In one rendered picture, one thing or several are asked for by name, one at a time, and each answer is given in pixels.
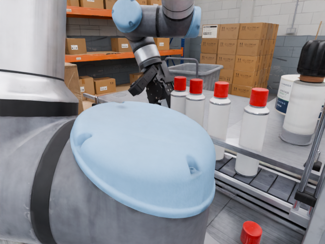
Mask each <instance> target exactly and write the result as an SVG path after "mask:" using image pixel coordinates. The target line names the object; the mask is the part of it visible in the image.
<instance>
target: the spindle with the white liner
mask: <svg viewBox="0 0 325 244"><path fill-rule="evenodd" d="M297 72H298V73H299V74H300V77H299V79H298V80H295V81H294V82H293V87H292V91H291V94H290V99H289V103H288V107H287V111H286V115H285V118H284V123H283V126H282V133H280V137H281V139H283V140H284V141H286V142H288V143H291V144H295V145H309V144H311V143H312V139H311V137H312V135H314V130H315V127H316V124H317V121H318V117H319V114H320V111H321V108H322V104H323V101H324V98H325V82H323V81H324V78H325V40H309V41H307V42H306V43H305V44H304V46H303V47H302V50H301V54H300V58H299V62H298V67H297Z"/></svg>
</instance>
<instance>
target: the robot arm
mask: <svg viewBox="0 0 325 244"><path fill-rule="evenodd" d="M66 9H67V0H0V239H2V240H8V241H15V242H21V243H28V244H204V241H205V235H206V229H207V221H208V215H209V209H210V205H211V203H212V201H213V198H214V195H215V179H214V173H215V164H216V152H215V147H214V144H213V142H212V139H211V138H210V136H209V134H208V133H207V132H206V130H205V129H204V128H203V127H202V126H201V125H200V124H198V123H197V122H196V121H194V120H193V119H191V118H189V117H188V116H186V115H184V114H182V113H180V112H178V111H175V110H173V109H170V103H171V92H172V91H173V90H174V82H173V80H174V77H176V76H171V75H170V72H169V69H168V67H167V64H166V62H165V61H161V59H160V58H161V57H160V54H159V51H158V49H157V46H156V45H155V42H154V39H153V37H169V38H182V39H185V38H196V37H197V36H198V35H199V30H200V21H201V8H200V7H199V6H194V0H162V5H140V4H139V3H138V2H137V1H136V0H118V1H117V2H116V3H115V4H114V6H113V9H112V18H113V21H114V23H115V24H116V27H117V28H118V30H119V31H121V32H122V33H123V35H124V36H125V37H126V38H127V40H128V41H129V43H130V46H131V48H132V51H133V54H134V56H135V59H136V61H137V64H138V66H140V70H141V72H143V74H142V75H141V76H140V77H139V78H138V79H137V80H136V81H135V82H133V83H132V85H131V86H130V88H129V89H128V91H129V93H130V94H131V95H132V96H136V95H139V94H140V93H142V91H143V90H144V89H145V87H146V92H147V99H148V101H149V103H143V102H134V101H124V102H122V103H121V104H120V103H116V102H108V103H103V104H98V105H95V106H92V107H90V108H88V109H86V110H84V111H83V112H82V113H81V114H80V115H78V104H79V100H78V99H77V97H76V96H75V95H74V94H73V93H72V92H71V91H70V90H69V89H68V88H67V87H66V85H65V83H64V69H65V39H66ZM158 100H160V101H159V102H158ZM161 100H162V101H161Z"/></svg>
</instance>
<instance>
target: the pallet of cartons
mask: <svg viewBox="0 0 325 244"><path fill-rule="evenodd" d="M278 28H279V24H272V23H265V22H256V23H233V24H211V25H203V26H202V42H201V53H200V63H201V64H217V65H223V68H222V69H221V70H220V76H219V81H224V82H228V83H229V89H228V94H231V95H236V96H242V97H247V98H250V97H251V90H252V88H265V89H267V81H268V79H269V74H270V69H271V64H272V59H273V53H274V48H275V43H276V38H277V33H278Z"/></svg>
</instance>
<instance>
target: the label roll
mask: <svg viewBox="0 0 325 244"><path fill-rule="evenodd" d="M299 77H300V75H283V76H281V81H280V86H279V90H278V95H277V100H276V104H275V110H276V111H277V112H279V113H281V114H283V115H286V111H287V107H288V103H289V99H290V94H291V91H292V87H293V82H294V81H295V80H298V79H299ZM324 104H325V98H324V101H323V104H322V108H321V111H320V114H319V117H318V120H319V119H320V116H321V114H322V110H323V107H324Z"/></svg>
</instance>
